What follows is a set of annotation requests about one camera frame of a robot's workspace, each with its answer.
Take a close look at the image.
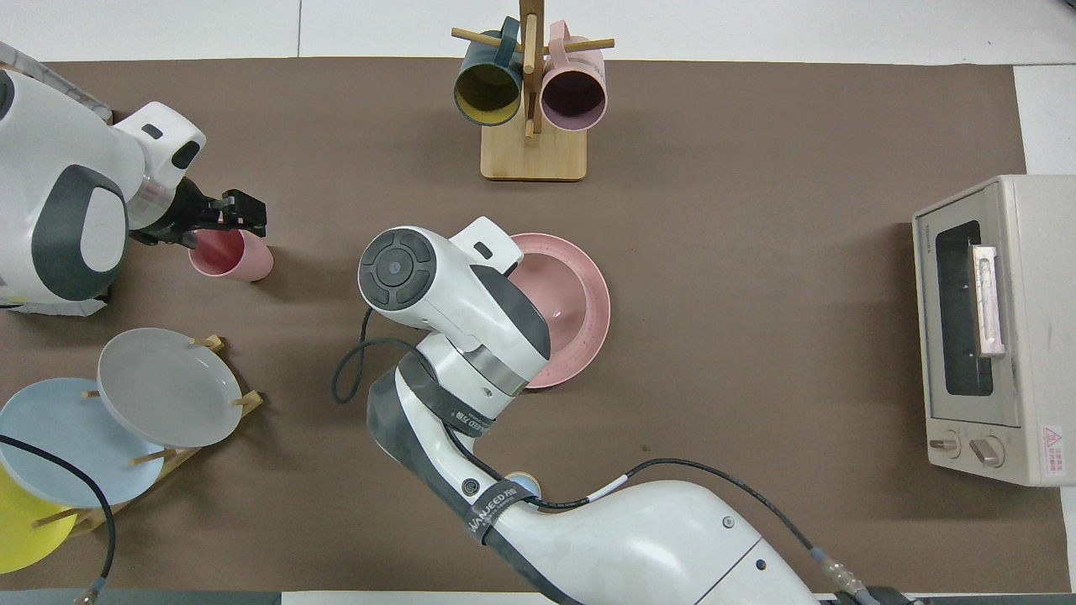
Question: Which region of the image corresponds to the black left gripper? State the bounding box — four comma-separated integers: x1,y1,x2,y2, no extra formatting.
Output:
134,178,268,246

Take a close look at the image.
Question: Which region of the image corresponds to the pink cup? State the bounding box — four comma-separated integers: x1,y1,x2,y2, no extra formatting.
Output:
188,229,275,282

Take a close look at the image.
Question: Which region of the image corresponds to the pink bowl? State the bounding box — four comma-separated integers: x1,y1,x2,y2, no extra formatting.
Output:
507,250,588,364

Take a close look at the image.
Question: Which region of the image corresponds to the grey plate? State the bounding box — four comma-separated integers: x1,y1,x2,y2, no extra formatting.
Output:
98,328,244,449

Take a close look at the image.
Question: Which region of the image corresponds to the wooden plate rack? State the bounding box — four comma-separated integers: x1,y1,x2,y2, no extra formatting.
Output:
34,334,264,539

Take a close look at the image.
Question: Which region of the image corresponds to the dark teal mug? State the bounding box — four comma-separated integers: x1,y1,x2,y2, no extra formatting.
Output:
454,17,524,127

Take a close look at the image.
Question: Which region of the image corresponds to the light blue plate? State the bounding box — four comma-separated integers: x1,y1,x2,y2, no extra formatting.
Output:
0,377,166,508

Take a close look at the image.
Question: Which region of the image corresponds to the wooden mug tree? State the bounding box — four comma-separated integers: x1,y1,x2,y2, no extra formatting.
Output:
451,0,615,182

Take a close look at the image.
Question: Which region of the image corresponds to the pink mug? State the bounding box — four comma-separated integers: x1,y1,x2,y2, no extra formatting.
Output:
540,21,608,133

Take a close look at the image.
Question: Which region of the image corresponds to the pink speckled plate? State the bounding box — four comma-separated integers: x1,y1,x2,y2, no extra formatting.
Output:
509,233,612,390

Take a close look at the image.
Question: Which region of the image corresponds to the yellow plate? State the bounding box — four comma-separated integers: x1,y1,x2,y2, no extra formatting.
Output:
0,465,78,575

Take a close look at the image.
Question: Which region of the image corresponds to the brown table mat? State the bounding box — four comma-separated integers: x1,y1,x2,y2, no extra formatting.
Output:
0,57,1073,593

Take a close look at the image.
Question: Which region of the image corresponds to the cream toaster oven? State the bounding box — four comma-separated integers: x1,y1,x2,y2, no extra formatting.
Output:
912,175,1076,487

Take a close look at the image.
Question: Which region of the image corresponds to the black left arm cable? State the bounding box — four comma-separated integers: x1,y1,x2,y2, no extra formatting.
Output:
0,434,115,604

